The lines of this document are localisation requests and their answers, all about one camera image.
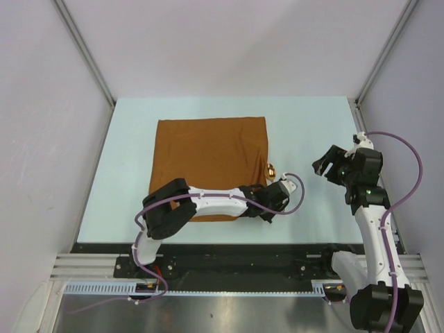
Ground orange satin napkin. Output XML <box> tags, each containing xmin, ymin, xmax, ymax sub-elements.
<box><xmin>148</xmin><ymin>116</ymin><xmax>272</xmax><ymax>223</ymax></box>

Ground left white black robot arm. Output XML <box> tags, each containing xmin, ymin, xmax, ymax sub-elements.
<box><xmin>128</xmin><ymin>176</ymin><xmax>298</xmax><ymax>278</ymax></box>

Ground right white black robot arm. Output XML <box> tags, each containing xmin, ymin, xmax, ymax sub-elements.
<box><xmin>312</xmin><ymin>145</ymin><xmax>424</xmax><ymax>332</ymax></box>

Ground gold ornate spoon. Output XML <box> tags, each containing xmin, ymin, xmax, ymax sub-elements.
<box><xmin>264</xmin><ymin>163</ymin><xmax>276</xmax><ymax>181</ymax></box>

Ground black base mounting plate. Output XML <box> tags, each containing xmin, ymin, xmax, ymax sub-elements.
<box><xmin>69</xmin><ymin>242</ymin><xmax>365</xmax><ymax>292</ymax></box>

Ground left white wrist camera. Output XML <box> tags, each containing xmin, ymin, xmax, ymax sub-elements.
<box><xmin>278</xmin><ymin>173</ymin><xmax>298</xmax><ymax>194</ymax></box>

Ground right aluminium corner post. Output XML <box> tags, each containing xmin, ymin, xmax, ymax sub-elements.
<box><xmin>354</xmin><ymin>0</ymin><xmax>420</xmax><ymax>105</ymax></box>

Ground aluminium corner post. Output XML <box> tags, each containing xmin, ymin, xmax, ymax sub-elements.
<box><xmin>51</xmin><ymin>0</ymin><xmax>117</xmax><ymax>110</ymax></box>
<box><xmin>354</xmin><ymin>0</ymin><xmax>420</xmax><ymax>105</ymax></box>

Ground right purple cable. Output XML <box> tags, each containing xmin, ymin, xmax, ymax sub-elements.
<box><xmin>367</xmin><ymin>130</ymin><xmax>425</xmax><ymax>333</ymax></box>

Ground white slotted cable duct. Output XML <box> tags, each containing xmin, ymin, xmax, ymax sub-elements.
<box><xmin>63</xmin><ymin>281</ymin><xmax>345</xmax><ymax>298</ymax></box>

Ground aluminium frame rail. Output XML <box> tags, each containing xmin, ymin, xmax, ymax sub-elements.
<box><xmin>50</xmin><ymin>253</ymin><xmax>429</xmax><ymax>283</ymax></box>

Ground left aluminium corner post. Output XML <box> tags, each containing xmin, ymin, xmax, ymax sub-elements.
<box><xmin>51</xmin><ymin>0</ymin><xmax>117</xmax><ymax>110</ymax></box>

